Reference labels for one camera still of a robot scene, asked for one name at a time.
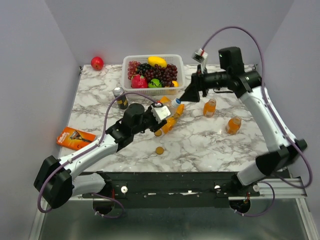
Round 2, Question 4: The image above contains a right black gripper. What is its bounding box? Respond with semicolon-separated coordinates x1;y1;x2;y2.
178;65;229;103

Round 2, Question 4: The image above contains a brown bottle cap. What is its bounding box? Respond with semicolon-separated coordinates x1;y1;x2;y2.
155;146;165;155
154;130;162;137

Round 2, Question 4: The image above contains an orange juice bottle back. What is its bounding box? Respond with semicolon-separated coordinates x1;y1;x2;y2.
203;98;217;118

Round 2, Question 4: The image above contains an orange juice bottle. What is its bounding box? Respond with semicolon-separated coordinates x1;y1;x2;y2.
203;98;217;118
225;116;242;135

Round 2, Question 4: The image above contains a clear plastic bottle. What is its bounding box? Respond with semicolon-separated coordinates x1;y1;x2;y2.
164;99;181;117

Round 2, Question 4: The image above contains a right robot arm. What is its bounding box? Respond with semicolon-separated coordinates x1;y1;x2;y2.
180;46;307;196

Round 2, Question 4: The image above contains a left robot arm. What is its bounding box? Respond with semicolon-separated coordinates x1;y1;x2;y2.
33;102;171;213

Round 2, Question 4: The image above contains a small yellow lemon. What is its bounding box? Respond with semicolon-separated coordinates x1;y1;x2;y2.
171;80;179;87

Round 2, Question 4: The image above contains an orange mango gummy bag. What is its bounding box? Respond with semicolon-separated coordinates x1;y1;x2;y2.
160;96;185;134

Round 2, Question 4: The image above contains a white plastic basket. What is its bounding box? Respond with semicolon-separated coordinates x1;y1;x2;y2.
120;54;185;95

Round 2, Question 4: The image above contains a dark red grape bunch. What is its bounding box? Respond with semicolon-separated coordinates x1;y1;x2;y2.
142;64;178;88

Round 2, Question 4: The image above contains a black spray can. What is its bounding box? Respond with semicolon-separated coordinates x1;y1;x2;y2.
113;87;129;110

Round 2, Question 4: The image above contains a green lime ball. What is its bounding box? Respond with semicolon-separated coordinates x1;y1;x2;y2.
148;78;163;88

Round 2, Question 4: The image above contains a yellow mango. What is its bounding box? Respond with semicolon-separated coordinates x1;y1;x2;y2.
147;56;168;68

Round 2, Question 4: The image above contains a red dragon fruit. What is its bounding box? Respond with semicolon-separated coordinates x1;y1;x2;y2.
131;74;148;89

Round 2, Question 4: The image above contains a dark purple grape bunch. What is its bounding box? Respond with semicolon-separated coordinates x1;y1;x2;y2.
136;63;153;74

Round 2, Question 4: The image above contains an orange razor box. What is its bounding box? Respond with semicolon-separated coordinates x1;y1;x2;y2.
56;126;97;151

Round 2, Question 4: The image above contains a red apple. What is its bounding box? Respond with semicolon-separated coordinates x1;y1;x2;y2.
90;56;104;71

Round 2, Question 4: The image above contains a black base frame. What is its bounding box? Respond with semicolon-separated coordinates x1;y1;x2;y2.
98;171;260;209

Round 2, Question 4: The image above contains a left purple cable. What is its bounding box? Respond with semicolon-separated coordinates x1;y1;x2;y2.
37;92;161;214

